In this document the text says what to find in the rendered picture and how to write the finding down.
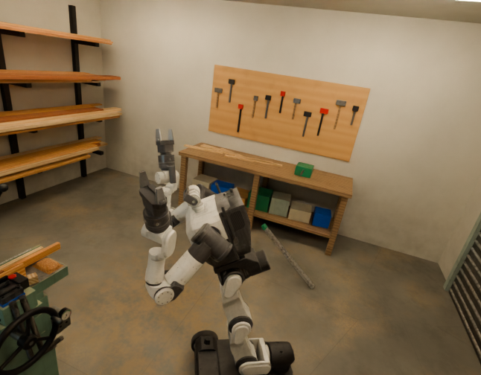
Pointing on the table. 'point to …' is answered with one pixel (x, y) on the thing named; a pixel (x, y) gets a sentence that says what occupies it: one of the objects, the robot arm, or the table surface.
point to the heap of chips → (48, 265)
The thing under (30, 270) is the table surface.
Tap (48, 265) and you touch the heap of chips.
